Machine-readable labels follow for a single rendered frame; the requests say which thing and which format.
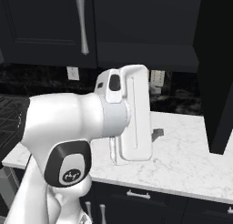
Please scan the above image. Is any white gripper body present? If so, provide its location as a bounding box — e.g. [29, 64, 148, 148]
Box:
[109, 64, 154, 167]

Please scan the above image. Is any black upper cabinet body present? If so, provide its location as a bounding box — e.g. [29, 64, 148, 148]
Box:
[92, 0, 215, 74]

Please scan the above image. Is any open black cabinet door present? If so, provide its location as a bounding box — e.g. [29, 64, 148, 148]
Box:
[192, 0, 233, 156]

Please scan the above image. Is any black lower cabinet door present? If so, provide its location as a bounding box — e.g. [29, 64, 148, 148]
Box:
[79, 188, 183, 224]

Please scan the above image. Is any black upper cabinet door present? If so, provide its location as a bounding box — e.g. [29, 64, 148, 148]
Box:
[0, 0, 98, 69]

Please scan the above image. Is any black drawer front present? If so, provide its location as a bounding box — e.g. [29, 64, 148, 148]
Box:
[181, 196, 233, 224]
[92, 181, 187, 224]

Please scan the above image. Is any black hob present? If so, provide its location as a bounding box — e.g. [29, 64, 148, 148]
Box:
[0, 93, 32, 163]

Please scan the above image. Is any white wall outlet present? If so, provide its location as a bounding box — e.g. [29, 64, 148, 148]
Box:
[66, 66, 81, 82]
[148, 69, 167, 96]

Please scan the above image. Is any silver lower door handle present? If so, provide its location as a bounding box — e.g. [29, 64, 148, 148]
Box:
[98, 203, 107, 224]
[84, 200, 94, 224]

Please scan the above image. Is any silver cabinet door handle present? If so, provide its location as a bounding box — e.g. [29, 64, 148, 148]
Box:
[75, 0, 90, 56]

